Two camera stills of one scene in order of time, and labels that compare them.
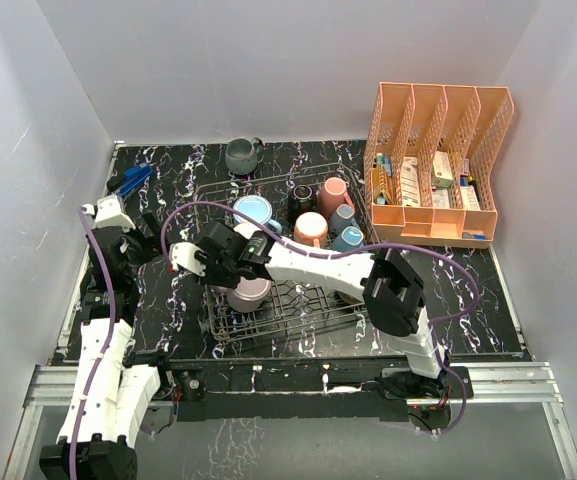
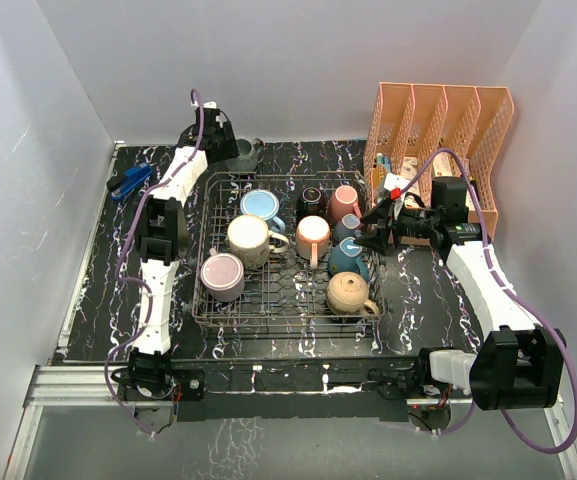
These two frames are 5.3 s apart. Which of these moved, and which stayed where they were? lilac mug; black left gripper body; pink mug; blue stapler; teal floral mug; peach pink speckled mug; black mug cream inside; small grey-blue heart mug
Moved: black mug cream inside; teal floral mug; lilac mug; pink mug; small grey-blue heart mug; black left gripper body
Stayed: peach pink speckled mug; blue stapler
